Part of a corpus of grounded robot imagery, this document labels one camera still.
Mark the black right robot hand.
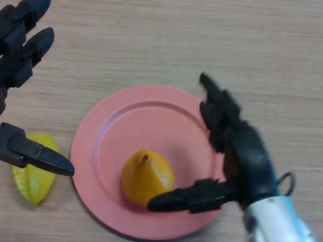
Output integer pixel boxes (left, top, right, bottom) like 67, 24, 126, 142
146, 67, 296, 233

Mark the pink round plate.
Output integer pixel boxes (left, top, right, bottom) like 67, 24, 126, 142
58, 71, 243, 242

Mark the yellow starfruit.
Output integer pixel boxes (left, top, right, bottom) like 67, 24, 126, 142
6, 129, 63, 210

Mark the yellow pear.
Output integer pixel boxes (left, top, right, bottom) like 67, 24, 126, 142
117, 146, 181, 213

